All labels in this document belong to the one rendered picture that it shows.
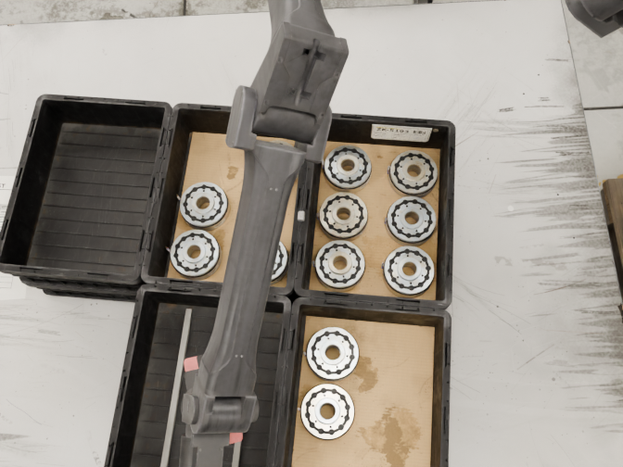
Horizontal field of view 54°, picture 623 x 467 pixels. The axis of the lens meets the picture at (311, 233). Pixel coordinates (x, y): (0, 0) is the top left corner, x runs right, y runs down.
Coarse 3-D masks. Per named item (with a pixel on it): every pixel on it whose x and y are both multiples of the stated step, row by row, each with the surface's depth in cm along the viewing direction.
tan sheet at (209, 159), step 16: (192, 144) 138; (208, 144) 138; (224, 144) 138; (192, 160) 137; (208, 160) 137; (224, 160) 137; (240, 160) 137; (192, 176) 136; (208, 176) 136; (224, 176) 136; (240, 176) 135; (240, 192) 134; (288, 208) 132; (176, 224) 132; (224, 224) 132; (288, 224) 131; (224, 240) 131; (288, 240) 130; (192, 256) 130; (224, 256) 130; (288, 256) 129; (176, 272) 129; (224, 272) 128
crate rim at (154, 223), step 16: (176, 112) 130; (224, 112) 130; (160, 176) 125; (304, 176) 124; (160, 192) 125; (160, 208) 123; (144, 256) 120; (144, 272) 118; (288, 272) 117; (208, 288) 117; (272, 288) 117; (288, 288) 116
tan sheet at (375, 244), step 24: (336, 144) 137; (360, 144) 137; (384, 168) 135; (336, 192) 133; (360, 192) 133; (384, 192) 133; (432, 192) 133; (384, 216) 131; (360, 240) 130; (384, 240) 129; (432, 240) 129; (336, 264) 128; (312, 288) 127; (360, 288) 126; (384, 288) 126; (432, 288) 126
